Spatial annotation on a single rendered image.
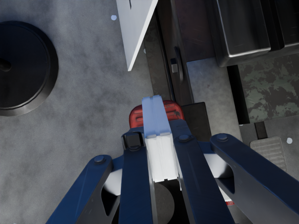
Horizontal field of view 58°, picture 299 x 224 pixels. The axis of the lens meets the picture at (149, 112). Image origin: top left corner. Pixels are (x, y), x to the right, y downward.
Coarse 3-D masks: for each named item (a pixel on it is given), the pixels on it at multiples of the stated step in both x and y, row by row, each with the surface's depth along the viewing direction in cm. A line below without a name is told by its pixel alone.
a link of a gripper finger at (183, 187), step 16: (176, 144) 14; (192, 144) 13; (192, 160) 12; (192, 176) 11; (208, 176) 11; (192, 192) 10; (208, 192) 10; (192, 208) 9; (208, 208) 9; (224, 208) 9
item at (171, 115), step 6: (168, 102) 29; (174, 102) 29; (138, 108) 29; (168, 108) 29; (174, 108) 29; (180, 108) 29; (132, 114) 29; (138, 114) 29; (168, 114) 29; (174, 114) 29; (180, 114) 29; (132, 120) 29; (138, 120) 29; (168, 120) 29; (132, 126) 29; (138, 126) 29
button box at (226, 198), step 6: (156, 6) 84; (156, 12) 83; (156, 18) 83; (162, 36) 81; (162, 42) 81; (162, 48) 80; (168, 66) 79; (168, 72) 78; (174, 96) 76; (222, 192) 41; (228, 198) 41
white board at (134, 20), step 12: (120, 0) 98; (132, 0) 75; (144, 0) 60; (156, 0) 54; (120, 12) 103; (132, 12) 78; (144, 12) 62; (120, 24) 108; (132, 24) 81; (144, 24) 64; (132, 36) 84; (132, 48) 87; (132, 60) 93
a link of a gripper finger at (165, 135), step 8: (160, 96) 21; (160, 104) 19; (160, 112) 17; (160, 120) 16; (160, 128) 15; (168, 128) 15; (160, 136) 15; (168, 136) 14; (160, 144) 15; (168, 144) 15; (168, 152) 15; (168, 160) 15; (168, 168) 15; (176, 168) 15; (168, 176) 15; (176, 176) 15
